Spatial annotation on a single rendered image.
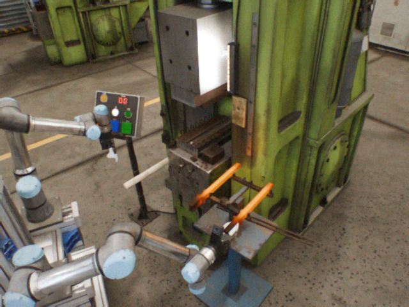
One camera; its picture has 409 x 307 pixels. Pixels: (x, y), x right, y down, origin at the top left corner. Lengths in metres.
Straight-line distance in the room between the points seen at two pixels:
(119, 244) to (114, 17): 5.64
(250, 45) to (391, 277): 1.97
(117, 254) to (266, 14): 1.19
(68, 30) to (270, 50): 5.30
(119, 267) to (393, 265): 2.16
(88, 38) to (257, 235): 5.35
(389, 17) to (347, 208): 4.49
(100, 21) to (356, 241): 5.39
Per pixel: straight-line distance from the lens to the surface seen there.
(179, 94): 1.97
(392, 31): 7.03
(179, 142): 2.17
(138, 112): 2.29
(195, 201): 1.71
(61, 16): 6.56
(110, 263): 1.32
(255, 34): 1.67
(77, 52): 6.68
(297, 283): 2.63
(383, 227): 3.19
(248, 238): 1.92
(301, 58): 2.00
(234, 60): 1.74
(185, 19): 1.76
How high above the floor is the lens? 2.17
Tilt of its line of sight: 36 degrees down
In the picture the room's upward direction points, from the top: 3 degrees counter-clockwise
